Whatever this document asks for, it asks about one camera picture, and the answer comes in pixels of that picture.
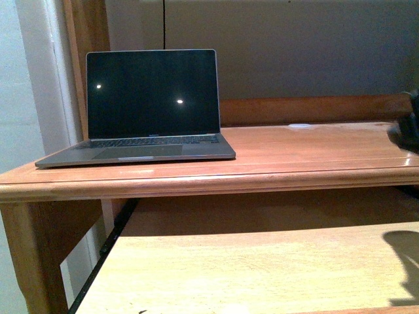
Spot wooden keyboard tray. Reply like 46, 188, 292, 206
77, 187, 418, 313

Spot grey laptop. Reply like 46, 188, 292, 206
35, 49, 236, 169

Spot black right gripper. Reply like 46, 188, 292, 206
387, 90, 418, 151

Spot wooden desk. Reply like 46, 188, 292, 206
1, 94, 418, 313

